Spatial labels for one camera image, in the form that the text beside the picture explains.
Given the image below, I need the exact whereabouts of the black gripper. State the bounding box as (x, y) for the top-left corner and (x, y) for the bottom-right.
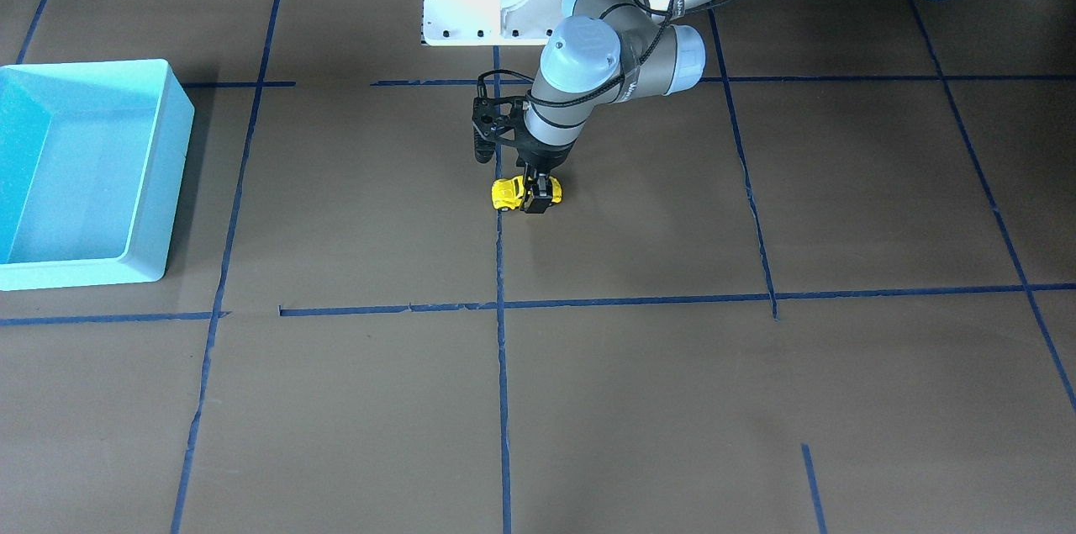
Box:
(472, 94), (574, 214)

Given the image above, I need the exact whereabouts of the yellow beetle toy car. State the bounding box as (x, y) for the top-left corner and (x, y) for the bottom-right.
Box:
(491, 175), (524, 212)

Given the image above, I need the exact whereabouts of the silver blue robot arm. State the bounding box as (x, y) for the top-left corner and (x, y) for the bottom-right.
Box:
(472, 0), (731, 214)

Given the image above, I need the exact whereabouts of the turquoise plastic bin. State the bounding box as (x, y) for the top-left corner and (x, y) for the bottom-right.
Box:
(1, 59), (195, 290)

